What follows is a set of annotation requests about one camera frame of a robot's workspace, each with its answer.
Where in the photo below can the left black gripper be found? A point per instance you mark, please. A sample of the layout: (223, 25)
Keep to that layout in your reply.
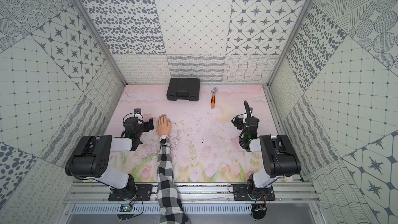
(148, 124)

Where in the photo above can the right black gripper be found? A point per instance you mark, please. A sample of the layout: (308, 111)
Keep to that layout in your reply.
(238, 122)

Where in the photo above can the checkered sleeve forearm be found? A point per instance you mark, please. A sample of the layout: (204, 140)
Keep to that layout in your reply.
(168, 198)

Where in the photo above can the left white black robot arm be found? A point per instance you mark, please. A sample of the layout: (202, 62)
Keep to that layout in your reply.
(90, 160)

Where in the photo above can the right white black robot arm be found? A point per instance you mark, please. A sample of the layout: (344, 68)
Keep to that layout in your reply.
(278, 157)

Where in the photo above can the mannequin hand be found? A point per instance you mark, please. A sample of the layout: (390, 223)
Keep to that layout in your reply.
(163, 125)

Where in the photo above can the black plastic tool case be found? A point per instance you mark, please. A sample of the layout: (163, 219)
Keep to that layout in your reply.
(184, 89)

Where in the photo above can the black round connector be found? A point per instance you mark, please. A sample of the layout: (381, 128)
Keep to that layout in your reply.
(259, 211)

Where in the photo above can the green circuit board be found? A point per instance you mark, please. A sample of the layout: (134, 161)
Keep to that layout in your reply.
(125, 208)

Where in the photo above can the orange handled adjustable wrench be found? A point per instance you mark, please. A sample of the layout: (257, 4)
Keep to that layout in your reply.
(213, 97)

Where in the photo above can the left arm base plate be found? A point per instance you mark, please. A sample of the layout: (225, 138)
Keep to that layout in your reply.
(142, 191)

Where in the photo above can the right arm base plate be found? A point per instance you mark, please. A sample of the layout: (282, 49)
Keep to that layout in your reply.
(245, 192)

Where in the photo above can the aluminium rail frame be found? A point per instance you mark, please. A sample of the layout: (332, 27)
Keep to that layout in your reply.
(296, 191)

